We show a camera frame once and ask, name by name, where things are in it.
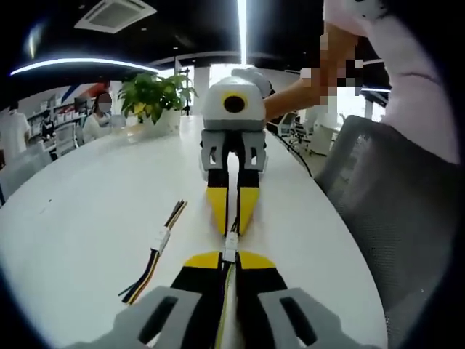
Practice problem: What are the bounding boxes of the person in pink shirt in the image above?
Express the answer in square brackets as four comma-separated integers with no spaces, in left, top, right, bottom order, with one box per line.
[322,0,461,163]

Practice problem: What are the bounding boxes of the green potted plant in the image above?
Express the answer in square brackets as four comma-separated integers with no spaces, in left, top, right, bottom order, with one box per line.
[117,71,200,125]

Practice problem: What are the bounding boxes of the white office chair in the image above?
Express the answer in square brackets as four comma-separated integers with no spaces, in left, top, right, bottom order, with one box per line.
[278,111,310,146]

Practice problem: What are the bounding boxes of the grey mesh office chair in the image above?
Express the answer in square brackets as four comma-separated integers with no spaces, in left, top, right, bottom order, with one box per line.
[313,114,464,349]

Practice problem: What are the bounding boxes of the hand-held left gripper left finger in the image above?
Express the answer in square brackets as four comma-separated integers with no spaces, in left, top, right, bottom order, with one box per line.
[65,249,223,349]

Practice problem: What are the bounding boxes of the spare JST connector cable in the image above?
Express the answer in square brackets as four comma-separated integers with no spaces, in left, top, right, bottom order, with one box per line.
[154,198,188,245]
[117,236,169,305]

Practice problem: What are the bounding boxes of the ceiling air conditioner vent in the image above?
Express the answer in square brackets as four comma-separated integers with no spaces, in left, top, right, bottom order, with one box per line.
[73,0,158,34]

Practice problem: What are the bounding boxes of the JST connector cable black wires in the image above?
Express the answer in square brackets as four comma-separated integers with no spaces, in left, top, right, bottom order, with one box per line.
[225,217,241,251]

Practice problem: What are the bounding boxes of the white plant pot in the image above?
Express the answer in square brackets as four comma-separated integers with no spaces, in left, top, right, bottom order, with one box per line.
[140,108,182,137]

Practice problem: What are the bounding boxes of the JST connector cable yellow wires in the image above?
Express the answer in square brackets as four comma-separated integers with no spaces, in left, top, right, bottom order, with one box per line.
[216,246,239,349]

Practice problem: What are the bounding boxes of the curved ceiling light strip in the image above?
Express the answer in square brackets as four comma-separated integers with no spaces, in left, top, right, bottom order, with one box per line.
[9,56,159,77]

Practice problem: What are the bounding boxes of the straight ceiling light strip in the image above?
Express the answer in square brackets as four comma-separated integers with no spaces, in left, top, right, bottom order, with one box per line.
[235,0,251,67]

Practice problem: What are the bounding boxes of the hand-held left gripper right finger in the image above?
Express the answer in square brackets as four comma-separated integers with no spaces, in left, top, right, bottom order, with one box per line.
[235,250,381,349]

